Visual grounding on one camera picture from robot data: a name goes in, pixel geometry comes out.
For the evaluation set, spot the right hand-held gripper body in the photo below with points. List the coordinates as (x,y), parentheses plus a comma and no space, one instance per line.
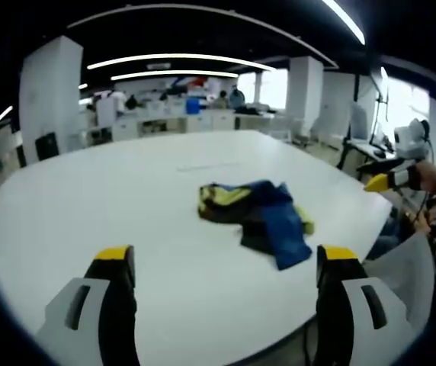
(408,139)

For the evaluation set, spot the blue storage box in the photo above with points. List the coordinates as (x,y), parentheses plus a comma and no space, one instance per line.
(192,106)

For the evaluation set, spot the person's blue jeans leg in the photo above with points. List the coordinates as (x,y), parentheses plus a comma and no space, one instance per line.
(387,234)

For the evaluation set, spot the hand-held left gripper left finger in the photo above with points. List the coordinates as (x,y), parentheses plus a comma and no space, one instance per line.
(88,305)

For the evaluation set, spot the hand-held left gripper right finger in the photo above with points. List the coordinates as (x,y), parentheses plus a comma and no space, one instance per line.
(359,305)

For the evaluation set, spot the person's right hand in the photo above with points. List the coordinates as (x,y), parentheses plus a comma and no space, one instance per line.
(427,176)

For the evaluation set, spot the long white counter cabinets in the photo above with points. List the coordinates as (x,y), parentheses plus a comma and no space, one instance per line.
(164,124)

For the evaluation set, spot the white computer monitor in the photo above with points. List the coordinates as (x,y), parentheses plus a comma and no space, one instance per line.
(359,122)

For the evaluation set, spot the blue yellow black garment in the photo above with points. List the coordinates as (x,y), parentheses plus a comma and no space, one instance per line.
(283,225)

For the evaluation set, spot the white side desk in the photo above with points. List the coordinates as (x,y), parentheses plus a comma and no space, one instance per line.
(366,148)

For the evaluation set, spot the black office chair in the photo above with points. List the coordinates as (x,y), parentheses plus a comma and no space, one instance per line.
(47,146)

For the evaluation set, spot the long ceiling light strip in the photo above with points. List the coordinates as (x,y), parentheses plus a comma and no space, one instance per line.
(1,116)
(172,73)
(345,17)
(180,58)

